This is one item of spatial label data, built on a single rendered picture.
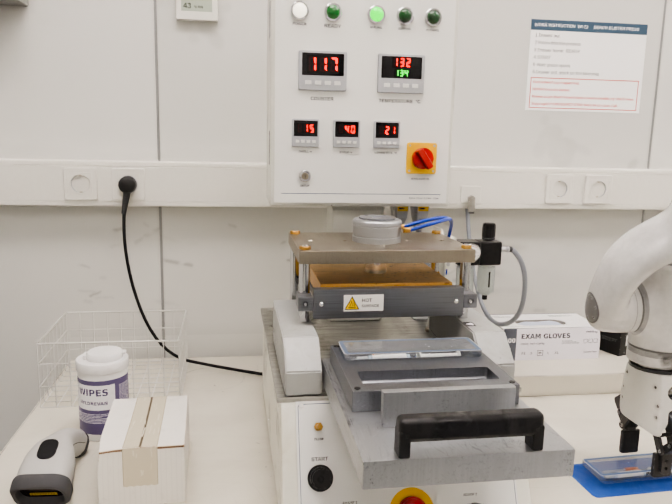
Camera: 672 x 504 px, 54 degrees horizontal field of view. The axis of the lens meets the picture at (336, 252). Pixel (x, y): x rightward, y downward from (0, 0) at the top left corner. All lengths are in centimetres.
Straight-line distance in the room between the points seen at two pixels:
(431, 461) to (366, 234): 45
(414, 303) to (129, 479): 48
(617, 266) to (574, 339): 57
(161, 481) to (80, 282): 71
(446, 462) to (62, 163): 111
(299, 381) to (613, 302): 46
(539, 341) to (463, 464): 86
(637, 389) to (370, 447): 57
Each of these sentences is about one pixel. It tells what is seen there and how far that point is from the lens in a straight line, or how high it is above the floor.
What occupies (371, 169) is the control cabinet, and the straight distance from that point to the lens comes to 118.
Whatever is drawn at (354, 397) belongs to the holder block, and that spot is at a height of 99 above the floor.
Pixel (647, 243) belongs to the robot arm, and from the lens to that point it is 101.
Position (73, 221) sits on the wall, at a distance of 160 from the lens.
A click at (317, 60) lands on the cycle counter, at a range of 116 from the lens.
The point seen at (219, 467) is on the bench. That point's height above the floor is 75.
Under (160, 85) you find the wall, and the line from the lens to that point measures 155.
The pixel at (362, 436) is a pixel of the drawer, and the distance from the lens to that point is 71.
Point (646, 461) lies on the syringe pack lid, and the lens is 121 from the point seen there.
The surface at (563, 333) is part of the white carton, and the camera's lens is 154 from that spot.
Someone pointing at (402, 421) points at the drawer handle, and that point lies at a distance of 65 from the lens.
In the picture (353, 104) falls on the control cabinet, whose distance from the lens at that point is 117.
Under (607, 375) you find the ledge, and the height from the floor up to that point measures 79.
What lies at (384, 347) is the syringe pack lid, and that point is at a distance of 87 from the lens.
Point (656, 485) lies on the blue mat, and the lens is 119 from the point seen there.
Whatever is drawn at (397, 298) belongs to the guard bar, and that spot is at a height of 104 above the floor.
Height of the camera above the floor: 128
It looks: 10 degrees down
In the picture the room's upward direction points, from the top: 1 degrees clockwise
